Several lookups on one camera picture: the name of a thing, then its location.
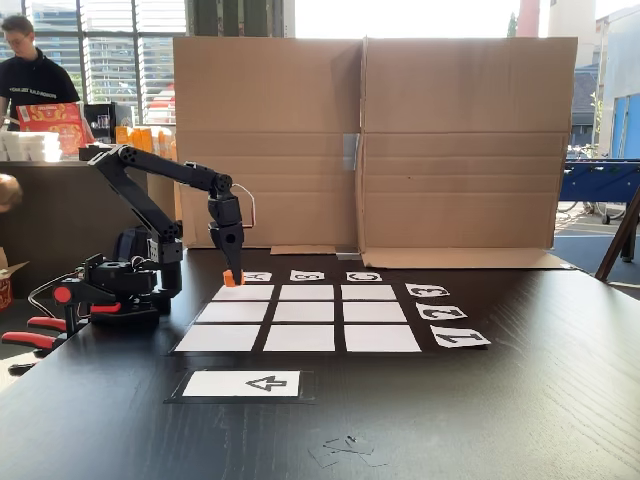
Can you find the blue foosball table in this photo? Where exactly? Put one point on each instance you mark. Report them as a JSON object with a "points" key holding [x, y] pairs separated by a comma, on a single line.
{"points": [[600, 182]]}

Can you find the grey tape strip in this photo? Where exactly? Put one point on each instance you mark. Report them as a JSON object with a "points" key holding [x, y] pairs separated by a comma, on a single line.
{"points": [[347, 252], [351, 150]]}

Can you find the white arrow paper sheet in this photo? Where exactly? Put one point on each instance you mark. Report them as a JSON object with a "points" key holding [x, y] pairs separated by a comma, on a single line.
{"points": [[220, 384]]}

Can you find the paper sheet letter C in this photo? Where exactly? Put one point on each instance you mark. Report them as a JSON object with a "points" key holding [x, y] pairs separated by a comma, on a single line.
{"points": [[364, 276]]}

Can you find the stack of white boxes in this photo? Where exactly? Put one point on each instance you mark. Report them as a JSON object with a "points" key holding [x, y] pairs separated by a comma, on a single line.
{"points": [[30, 147]]}

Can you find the red printed box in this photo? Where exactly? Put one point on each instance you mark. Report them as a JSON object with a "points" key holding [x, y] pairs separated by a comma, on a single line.
{"points": [[55, 122]]}

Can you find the paper sheet number 1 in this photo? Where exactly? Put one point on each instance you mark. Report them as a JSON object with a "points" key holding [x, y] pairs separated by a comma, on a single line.
{"points": [[460, 336]]}

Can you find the dark wooden counter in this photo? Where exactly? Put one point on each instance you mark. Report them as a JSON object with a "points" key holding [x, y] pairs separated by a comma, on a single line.
{"points": [[50, 225]]}

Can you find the red black clamp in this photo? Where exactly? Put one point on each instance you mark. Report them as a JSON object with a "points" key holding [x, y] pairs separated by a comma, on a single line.
{"points": [[40, 337]]}

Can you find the dark wooden stand leg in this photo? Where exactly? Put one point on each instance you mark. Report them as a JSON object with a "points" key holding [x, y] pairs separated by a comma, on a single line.
{"points": [[617, 240]]}

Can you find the brown cardboard box wall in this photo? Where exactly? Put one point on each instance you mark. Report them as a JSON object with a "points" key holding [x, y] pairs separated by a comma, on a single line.
{"points": [[450, 150]]}

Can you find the round orange token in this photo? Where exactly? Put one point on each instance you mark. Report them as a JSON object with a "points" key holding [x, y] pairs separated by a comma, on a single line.
{"points": [[231, 280]]}

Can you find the paper sheet number 3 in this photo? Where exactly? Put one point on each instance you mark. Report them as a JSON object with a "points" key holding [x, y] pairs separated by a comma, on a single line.
{"points": [[426, 290]]}

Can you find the paper sheet number 2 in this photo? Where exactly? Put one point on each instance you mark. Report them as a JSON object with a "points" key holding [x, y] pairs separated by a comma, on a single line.
{"points": [[441, 311]]}

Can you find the white nine-square grid sheet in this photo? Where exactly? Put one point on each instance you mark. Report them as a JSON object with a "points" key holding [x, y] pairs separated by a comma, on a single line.
{"points": [[305, 320]]}

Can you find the paper sheet letter A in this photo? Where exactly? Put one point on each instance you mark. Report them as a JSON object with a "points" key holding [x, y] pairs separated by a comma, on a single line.
{"points": [[257, 276]]}

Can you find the orange carton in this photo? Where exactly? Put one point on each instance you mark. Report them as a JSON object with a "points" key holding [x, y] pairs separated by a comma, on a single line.
{"points": [[142, 139], [122, 136]]}

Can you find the paper sheet letter B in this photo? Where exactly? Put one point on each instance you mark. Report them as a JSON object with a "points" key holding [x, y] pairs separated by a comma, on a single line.
{"points": [[306, 275]]}

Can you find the open cardboard box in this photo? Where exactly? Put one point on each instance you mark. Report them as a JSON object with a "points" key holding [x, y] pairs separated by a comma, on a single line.
{"points": [[10, 280]]}

